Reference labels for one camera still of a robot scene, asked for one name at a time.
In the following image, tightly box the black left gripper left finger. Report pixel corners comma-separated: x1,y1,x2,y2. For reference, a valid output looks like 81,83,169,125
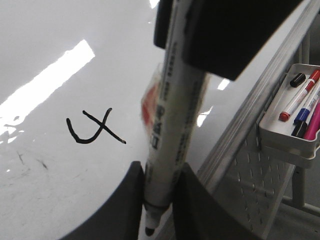
62,161,144,240

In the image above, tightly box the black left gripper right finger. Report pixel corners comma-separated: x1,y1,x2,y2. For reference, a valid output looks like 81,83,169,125
172,163,259,240

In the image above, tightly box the white whiteboard marker black tip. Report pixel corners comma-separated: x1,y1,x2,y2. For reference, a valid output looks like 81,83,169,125
143,0,206,236

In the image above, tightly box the white whiteboard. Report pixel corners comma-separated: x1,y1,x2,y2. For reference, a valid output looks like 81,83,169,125
0,0,311,240

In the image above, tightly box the white perforated pegboard panel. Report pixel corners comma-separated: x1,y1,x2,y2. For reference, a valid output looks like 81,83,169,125
213,123,294,240

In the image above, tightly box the white plastic marker tray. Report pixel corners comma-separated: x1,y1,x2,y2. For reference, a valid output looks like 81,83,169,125
259,63,320,169

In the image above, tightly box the black capped marker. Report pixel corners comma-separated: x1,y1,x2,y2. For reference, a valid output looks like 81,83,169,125
291,121,308,138

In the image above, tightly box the blue capped marker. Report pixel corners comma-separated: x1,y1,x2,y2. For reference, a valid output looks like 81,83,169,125
293,83,320,125

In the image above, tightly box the pink marker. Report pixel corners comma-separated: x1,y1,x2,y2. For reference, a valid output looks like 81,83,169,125
303,101,320,141

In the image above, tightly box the black marker cap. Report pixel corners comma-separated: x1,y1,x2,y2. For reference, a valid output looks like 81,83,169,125
289,72,306,88

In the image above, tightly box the red capped marker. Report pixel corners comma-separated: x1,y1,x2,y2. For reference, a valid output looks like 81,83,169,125
278,69,320,122

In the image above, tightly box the aluminium whiteboard tray rail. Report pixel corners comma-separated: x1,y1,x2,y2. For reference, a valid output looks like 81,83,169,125
187,0,320,198

